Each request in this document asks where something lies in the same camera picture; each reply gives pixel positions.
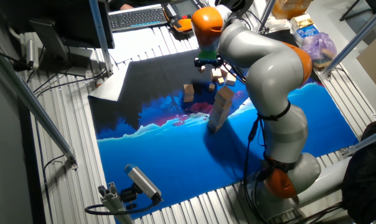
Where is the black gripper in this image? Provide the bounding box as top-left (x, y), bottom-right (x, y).
top-left (193, 57), bottom-right (225, 72)

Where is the orange black teach pendant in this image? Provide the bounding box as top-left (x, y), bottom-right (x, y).
top-left (162, 0), bottom-right (206, 34)

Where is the black round reel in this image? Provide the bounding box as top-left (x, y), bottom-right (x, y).
top-left (214, 0), bottom-right (255, 18)

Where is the white crumpled cloth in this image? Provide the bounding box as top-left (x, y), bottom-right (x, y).
top-left (265, 16), bottom-right (293, 32)

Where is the black computer keyboard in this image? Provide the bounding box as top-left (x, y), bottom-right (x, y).
top-left (108, 3), bottom-right (169, 33)

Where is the blue landscape print mat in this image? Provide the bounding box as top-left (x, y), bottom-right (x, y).
top-left (87, 29), bottom-right (360, 223)

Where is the brown cardboard box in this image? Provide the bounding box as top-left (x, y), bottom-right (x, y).
top-left (271, 0), bottom-right (315, 20)

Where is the white paper sheet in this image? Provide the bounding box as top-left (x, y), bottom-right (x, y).
top-left (88, 63), bottom-right (131, 103)

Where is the blue white carton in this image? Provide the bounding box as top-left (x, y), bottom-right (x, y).
top-left (289, 14), bottom-right (321, 47)

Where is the purple plastic bag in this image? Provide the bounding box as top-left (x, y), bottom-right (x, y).
top-left (299, 32), bottom-right (337, 68)

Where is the black computer monitor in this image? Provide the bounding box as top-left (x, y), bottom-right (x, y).
top-left (0, 0), bottom-right (116, 50)

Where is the dark monitor stand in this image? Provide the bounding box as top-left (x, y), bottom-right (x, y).
top-left (29, 18), bottom-right (97, 78)

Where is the white cylindrical tube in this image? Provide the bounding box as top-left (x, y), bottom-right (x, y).
top-left (295, 155), bottom-right (354, 218)

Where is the silver cylindrical device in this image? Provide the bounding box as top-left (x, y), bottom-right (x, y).
top-left (25, 39), bottom-right (40, 70)

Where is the black jacket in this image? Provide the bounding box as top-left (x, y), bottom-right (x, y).
top-left (342, 119), bottom-right (376, 224)

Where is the silver aluminium frame post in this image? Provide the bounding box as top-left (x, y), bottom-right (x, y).
top-left (88, 0), bottom-right (114, 77)
top-left (255, 0), bottom-right (276, 34)

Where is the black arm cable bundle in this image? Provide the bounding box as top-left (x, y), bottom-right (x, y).
top-left (220, 9), bottom-right (270, 224)

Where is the black strap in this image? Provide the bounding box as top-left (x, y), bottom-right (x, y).
top-left (256, 101), bottom-right (292, 122)
top-left (258, 157), bottom-right (298, 184)

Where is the silver bar camera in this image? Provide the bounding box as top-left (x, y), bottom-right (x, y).
top-left (124, 164), bottom-right (164, 203)

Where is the silver aluminium frame bar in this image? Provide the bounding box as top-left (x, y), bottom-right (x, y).
top-left (322, 1), bottom-right (376, 78)
top-left (0, 43), bottom-right (79, 170)
top-left (340, 126), bottom-right (376, 158)

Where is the black camera ball mount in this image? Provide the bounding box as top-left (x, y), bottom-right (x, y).
top-left (119, 183), bottom-right (139, 211)

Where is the short aluminium extrusion post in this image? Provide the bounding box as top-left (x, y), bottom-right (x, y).
top-left (97, 182), bottom-right (136, 224)

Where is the black camera cable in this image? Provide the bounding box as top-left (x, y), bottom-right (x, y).
top-left (84, 197), bottom-right (160, 216)

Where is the black cable with plug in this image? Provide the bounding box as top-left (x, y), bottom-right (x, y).
top-left (0, 46), bottom-right (33, 73)

